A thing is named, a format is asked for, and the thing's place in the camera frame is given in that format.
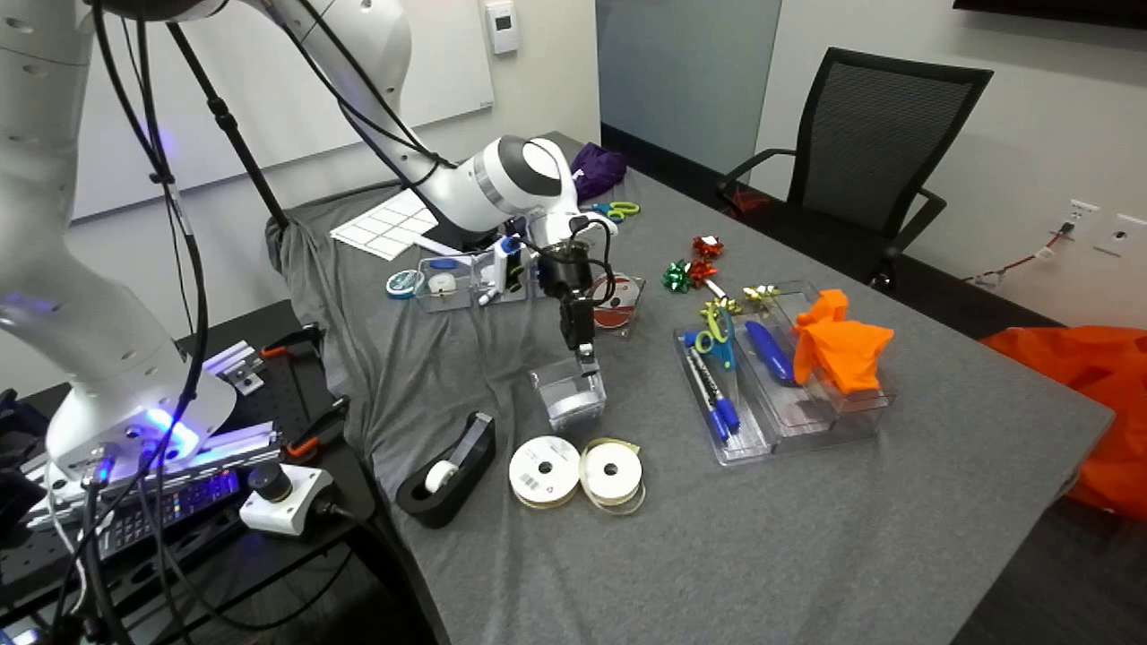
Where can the orange cloth in tray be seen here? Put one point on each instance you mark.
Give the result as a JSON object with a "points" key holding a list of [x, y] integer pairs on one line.
{"points": [[838, 344]]}

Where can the green gift bow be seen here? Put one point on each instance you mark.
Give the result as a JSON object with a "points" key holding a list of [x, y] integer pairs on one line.
{"points": [[676, 277]]}

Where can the purple folding umbrella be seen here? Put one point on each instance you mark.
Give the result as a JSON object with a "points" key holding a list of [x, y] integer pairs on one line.
{"points": [[595, 171]]}

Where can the green blue scissors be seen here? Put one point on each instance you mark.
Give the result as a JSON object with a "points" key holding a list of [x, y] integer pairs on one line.
{"points": [[716, 336]]}

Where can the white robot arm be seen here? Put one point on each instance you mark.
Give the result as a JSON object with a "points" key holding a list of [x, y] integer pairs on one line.
{"points": [[128, 381]]}

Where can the red white ribbon spool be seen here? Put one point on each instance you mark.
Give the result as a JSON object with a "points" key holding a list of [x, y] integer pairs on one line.
{"points": [[614, 304]]}

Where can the blue marker in tray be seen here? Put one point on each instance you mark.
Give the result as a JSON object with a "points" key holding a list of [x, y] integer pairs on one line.
{"points": [[767, 353]]}

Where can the black camera tripod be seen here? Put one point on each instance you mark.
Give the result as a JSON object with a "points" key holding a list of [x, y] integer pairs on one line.
{"points": [[227, 121]]}

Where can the black tape dispenser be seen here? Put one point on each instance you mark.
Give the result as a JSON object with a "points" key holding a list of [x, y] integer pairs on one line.
{"points": [[437, 490]]}

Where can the orange bag on floor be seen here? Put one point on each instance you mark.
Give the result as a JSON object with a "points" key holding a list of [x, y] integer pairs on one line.
{"points": [[1109, 366]]}

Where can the grey table cloth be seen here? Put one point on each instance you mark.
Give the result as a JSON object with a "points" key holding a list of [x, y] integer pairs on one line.
{"points": [[878, 532]]}

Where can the green scissors near umbrella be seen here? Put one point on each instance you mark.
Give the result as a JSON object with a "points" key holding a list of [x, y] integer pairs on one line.
{"points": [[619, 211]]}

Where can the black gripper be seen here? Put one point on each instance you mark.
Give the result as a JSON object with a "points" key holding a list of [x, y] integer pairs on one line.
{"points": [[565, 269]]}

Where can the white label sheet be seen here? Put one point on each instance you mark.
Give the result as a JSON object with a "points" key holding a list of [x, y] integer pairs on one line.
{"points": [[392, 227]]}

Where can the gold ribbon spool right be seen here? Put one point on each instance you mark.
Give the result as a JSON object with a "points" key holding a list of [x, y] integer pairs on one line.
{"points": [[611, 476]]}

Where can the black mesh office chair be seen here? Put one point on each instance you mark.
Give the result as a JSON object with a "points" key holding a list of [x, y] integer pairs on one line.
{"points": [[854, 184]]}

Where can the clear tray with pens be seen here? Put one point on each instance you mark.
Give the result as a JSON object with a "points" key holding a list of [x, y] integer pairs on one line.
{"points": [[747, 445]]}

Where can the teal tape roll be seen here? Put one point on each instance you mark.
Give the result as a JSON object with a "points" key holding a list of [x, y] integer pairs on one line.
{"points": [[403, 285]]}

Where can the gold gift bow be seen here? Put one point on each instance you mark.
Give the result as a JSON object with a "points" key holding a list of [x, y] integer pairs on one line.
{"points": [[760, 298]]}

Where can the blue pen in tray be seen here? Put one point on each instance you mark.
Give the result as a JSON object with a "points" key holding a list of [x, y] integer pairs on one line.
{"points": [[718, 411]]}

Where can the whiteboard on wall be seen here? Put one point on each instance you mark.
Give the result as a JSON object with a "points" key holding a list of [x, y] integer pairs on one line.
{"points": [[301, 78]]}

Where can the white wall thermostat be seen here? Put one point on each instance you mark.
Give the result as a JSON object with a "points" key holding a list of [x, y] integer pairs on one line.
{"points": [[504, 27]]}

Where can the clear middle plastic tray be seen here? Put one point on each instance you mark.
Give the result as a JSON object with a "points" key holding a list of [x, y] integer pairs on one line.
{"points": [[796, 411]]}

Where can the clear organizer tray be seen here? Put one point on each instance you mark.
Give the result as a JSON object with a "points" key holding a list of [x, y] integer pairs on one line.
{"points": [[454, 285]]}

